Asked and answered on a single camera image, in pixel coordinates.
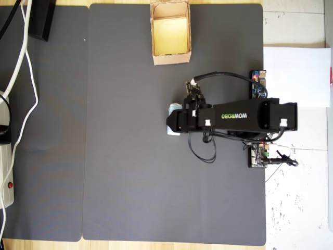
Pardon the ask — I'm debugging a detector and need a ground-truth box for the black plug with cable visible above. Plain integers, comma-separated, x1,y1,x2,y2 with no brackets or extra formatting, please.
0,94,12,145

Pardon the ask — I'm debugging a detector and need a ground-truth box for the white power strip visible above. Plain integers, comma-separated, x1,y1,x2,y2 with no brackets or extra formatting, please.
0,91,15,208

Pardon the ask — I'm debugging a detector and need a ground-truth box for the small dark grey mat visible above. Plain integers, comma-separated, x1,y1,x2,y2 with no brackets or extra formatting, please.
0,5,89,242

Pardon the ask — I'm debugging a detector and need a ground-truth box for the white paper sheet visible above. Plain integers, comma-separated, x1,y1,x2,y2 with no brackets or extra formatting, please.
263,46,331,109

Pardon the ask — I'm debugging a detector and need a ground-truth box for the thin white cable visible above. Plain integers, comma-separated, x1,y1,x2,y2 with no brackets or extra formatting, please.
0,0,39,236

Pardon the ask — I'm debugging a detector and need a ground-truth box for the large dark grey mat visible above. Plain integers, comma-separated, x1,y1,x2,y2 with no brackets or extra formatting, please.
82,3,267,247

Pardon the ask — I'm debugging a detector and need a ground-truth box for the black barrel power connector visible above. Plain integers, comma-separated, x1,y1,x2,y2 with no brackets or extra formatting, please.
267,153,299,167

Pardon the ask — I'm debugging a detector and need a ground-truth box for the thick white cable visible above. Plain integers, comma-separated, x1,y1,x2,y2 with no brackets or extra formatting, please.
0,0,34,98

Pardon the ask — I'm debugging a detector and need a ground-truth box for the white blue block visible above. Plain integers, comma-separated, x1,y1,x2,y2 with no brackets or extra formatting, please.
166,102,184,136

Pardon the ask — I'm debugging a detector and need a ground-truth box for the thin black looped wire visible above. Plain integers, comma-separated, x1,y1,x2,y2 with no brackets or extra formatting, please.
188,130,217,164

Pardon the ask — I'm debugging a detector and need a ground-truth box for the circuit board green terminal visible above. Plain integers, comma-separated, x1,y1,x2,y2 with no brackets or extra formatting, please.
247,142,271,169

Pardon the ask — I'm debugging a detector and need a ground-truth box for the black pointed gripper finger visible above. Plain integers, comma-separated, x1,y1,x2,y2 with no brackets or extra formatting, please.
165,110,181,132

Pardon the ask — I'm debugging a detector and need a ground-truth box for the thick black camera cable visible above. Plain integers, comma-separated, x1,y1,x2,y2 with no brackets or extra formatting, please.
192,71,269,97

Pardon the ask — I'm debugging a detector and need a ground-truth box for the bare wrist camera board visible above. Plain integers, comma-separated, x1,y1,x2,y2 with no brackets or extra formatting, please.
184,81,205,101

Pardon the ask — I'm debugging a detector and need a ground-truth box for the black rectangular stand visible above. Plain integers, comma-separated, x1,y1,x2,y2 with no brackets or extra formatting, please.
28,0,57,42

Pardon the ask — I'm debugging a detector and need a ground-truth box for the blue circuit board red LED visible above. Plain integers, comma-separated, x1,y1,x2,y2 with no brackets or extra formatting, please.
250,69,268,99

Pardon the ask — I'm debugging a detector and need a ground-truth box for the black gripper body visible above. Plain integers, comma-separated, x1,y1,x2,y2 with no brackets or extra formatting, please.
178,97,213,133

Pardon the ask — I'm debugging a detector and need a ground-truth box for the open cardboard box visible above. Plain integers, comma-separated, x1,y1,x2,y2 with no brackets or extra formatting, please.
149,0,193,66

